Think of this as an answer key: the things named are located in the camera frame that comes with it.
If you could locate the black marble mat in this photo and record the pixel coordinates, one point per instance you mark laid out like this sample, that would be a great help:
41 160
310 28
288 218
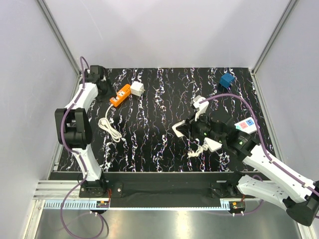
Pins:
243 94

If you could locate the blue cube adapter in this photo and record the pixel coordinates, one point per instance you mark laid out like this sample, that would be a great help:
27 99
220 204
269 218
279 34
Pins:
227 80

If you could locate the white cube adapter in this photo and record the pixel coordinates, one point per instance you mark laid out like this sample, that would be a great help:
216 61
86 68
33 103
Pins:
137 88

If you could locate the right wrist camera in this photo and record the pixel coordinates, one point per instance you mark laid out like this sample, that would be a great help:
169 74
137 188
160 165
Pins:
199 106

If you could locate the orange power strip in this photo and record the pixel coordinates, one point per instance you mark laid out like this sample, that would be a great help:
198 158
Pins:
121 95

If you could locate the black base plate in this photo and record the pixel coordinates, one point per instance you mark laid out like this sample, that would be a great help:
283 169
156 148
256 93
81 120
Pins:
194 190

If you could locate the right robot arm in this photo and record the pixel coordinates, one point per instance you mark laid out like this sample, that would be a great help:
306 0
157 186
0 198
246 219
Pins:
294 193

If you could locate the white USB charger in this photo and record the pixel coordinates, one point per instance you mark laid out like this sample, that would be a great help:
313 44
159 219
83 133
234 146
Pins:
175 130

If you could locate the slotted cable duct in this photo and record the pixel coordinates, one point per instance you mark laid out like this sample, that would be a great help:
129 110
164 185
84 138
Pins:
99 205

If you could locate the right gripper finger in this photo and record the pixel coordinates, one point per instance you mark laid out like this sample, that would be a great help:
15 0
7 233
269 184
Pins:
186 126
191 137

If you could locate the white power strip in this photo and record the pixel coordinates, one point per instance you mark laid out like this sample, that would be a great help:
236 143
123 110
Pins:
248 126

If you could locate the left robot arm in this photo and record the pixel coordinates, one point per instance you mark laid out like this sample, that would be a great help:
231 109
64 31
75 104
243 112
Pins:
79 132

